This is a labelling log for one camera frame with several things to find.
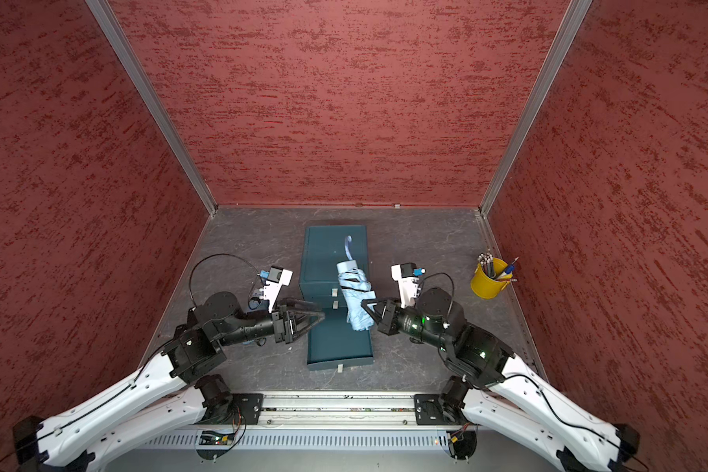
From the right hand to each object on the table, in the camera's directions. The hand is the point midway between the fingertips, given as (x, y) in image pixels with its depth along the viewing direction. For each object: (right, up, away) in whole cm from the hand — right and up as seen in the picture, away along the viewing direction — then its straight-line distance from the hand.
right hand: (361, 314), depth 63 cm
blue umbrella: (-1, +5, 0) cm, 6 cm away
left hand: (-9, -1, -2) cm, 9 cm away
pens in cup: (+38, +9, +22) cm, 44 cm away
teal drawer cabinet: (-9, -14, +20) cm, 26 cm away
